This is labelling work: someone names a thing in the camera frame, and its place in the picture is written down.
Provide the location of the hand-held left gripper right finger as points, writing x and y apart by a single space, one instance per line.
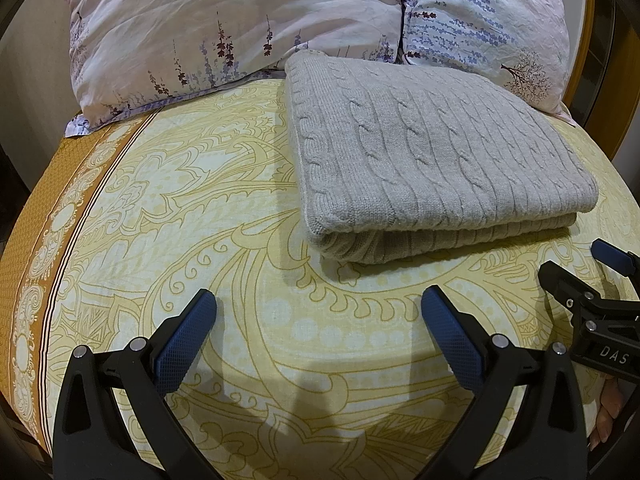
450 335

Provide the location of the person's right hand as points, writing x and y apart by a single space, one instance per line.
607 410

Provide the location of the pink floral pillow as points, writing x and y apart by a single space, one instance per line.
210 30

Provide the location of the yellow patterned bedsheet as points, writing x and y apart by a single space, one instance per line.
250 310

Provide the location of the white blue-floral pillow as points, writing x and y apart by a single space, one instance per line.
480 25

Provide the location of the wooden bed headboard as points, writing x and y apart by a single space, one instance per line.
592 20

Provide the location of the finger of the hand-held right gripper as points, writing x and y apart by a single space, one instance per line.
567 282
617 256

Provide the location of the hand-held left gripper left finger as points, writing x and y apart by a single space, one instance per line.
185 340

